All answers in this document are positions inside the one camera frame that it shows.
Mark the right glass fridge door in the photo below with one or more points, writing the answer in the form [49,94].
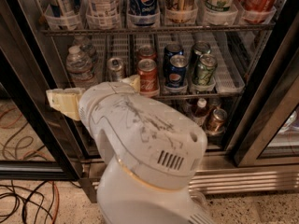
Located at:
[258,142]

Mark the clear labelled bottle top shelf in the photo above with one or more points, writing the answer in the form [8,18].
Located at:
[103,14]

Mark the clear plastic bag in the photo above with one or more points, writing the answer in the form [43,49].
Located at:
[199,198]

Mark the leftmost bottle top shelf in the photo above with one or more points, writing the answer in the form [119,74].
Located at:
[63,15]

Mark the blue pepsi can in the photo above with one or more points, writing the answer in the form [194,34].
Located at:
[171,49]
[176,71]

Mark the empty clear shelf tray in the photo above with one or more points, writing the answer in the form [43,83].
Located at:
[227,77]

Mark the silver soda can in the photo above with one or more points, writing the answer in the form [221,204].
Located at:
[116,69]

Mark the clear water bottle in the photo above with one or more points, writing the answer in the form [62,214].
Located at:
[80,68]
[87,46]

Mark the brown can bottom shelf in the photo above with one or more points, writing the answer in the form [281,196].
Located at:
[216,120]

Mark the stainless steel fridge base grille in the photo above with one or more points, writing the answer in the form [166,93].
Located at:
[236,178]

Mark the front green soda can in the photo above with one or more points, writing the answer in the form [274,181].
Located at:
[204,69]

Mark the rear red Coca-Cola can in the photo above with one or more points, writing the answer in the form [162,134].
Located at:
[146,52]

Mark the red coca-cola can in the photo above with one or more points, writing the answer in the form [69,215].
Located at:
[147,69]
[146,52]

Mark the green soda can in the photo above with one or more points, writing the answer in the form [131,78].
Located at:
[198,49]
[204,69]

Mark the dark soda bottle top shelf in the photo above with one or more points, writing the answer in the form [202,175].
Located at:
[179,11]

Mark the large Pepsi bottle top shelf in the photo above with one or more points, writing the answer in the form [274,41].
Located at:
[143,11]

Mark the left glass fridge door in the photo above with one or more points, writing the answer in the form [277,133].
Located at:
[31,64]

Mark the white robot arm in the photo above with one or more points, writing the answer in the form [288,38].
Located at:
[151,151]

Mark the amber tea bottle bottom shelf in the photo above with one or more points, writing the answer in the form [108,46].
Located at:
[197,110]

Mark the front blue Pepsi can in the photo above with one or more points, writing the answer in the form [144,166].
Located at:
[176,71]

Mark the rear blue Pepsi can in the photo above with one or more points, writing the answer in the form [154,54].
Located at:
[171,49]

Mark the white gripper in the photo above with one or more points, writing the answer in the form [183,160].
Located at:
[140,125]

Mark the glass fridge door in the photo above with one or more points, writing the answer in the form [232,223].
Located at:
[258,142]
[31,64]

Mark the front red Coca-Cola can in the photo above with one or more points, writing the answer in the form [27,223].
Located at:
[147,69]

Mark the rear green soda can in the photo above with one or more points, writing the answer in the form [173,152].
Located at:
[198,49]

